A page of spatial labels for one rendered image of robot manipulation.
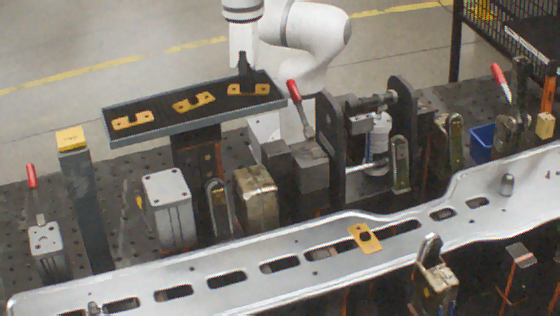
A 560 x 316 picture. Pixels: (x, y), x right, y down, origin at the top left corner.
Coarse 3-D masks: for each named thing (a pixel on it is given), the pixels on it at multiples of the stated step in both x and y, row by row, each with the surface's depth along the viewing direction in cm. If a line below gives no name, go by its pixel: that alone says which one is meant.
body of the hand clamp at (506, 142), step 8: (496, 120) 165; (504, 120) 163; (496, 128) 166; (504, 128) 162; (520, 128) 163; (496, 136) 167; (504, 136) 163; (512, 136) 161; (520, 136) 162; (496, 144) 168; (504, 144) 164; (512, 144) 163; (520, 144) 164; (496, 152) 168; (504, 152) 165; (512, 152) 164; (520, 152) 165
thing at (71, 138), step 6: (60, 132) 146; (66, 132) 145; (72, 132) 145; (78, 132) 145; (60, 138) 144; (66, 138) 144; (72, 138) 144; (78, 138) 144; (84, 138) 143; (60, 144) 142; (66, 144) 142; (72, 144) 142; (78, 144) 143; (84, 144) 143; (60, 150) 142
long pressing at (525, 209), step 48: (480, 192) 151; (528, 192) 150; (240, 240) 142; (288, 240) 142; (336, 240) 141; (384, 240) 141; (480, 240) 140; (48, 288) 131; (96, 288) 132; (144, 288) 132; (192, 288) 132; (240, 288) 132; (288, 288) 132; (336, 288) 132
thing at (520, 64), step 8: (520, 56) 154; (512, 64) 154; (520, 64) 153; (528, 64) 150; (512, 72) 155; (520, 72) 155; (528, 72) 151; (512, 80) 156; (520, 80) 156; (512, 88) 157; (520, 88) 157; (512, 96) 158; (520, 96) 158; (512, 104) 158; (520, 104) 159; (512, 112) 159; (520, 112) 161
